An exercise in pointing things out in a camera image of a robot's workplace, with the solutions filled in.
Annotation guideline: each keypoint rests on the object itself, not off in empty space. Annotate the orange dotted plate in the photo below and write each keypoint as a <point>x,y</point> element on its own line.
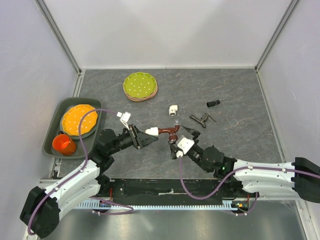
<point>83,115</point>

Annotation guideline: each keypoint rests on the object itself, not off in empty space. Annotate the slotted cable duct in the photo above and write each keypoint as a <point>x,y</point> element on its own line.
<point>94,204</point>

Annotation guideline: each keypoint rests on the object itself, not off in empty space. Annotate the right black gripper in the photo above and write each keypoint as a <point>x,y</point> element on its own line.
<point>193,132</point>

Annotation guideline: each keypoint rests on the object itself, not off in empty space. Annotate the pink plate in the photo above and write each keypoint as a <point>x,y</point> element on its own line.
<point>152,96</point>

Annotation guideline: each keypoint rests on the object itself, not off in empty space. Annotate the orange plastic cup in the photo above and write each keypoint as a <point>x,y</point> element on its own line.
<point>63,144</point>

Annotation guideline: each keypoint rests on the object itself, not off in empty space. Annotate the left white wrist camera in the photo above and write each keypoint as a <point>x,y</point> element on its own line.
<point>124,118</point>

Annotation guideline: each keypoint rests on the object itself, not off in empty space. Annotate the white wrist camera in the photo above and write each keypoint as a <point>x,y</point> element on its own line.
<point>124,118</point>
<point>184,145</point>

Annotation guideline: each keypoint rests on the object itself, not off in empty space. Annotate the second white elbow fitting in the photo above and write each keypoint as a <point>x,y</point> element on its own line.
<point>172,111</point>

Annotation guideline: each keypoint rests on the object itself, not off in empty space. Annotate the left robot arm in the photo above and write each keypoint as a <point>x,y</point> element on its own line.
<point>45,207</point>

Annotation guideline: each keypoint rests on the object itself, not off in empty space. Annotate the black cylindrical pipe piece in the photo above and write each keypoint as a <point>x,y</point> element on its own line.
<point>213,103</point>

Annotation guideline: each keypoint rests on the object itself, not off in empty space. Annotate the dark green tray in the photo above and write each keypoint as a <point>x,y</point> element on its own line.
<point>54,129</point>

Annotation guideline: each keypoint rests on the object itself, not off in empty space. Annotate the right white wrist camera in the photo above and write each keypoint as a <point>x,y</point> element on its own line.
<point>184,145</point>

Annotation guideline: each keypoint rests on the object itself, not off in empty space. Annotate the green dotted plate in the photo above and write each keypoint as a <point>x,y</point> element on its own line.
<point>139,85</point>

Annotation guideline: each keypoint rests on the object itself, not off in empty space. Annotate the bronze metal faucet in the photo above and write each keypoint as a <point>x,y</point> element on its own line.
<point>202,120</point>

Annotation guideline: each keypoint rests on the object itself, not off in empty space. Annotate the white elbow pipe fitting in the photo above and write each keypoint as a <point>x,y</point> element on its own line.
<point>153,131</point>

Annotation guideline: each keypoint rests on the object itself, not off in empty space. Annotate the brown wooden plate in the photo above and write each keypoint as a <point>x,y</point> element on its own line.
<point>140,100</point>

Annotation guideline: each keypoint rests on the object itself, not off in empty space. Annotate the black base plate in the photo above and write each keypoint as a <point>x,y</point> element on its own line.
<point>164,192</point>

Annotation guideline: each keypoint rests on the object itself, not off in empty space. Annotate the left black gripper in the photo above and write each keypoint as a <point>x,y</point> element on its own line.
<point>139,138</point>

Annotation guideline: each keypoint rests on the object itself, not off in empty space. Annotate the dark green plate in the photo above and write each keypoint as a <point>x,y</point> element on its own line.
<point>76,137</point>

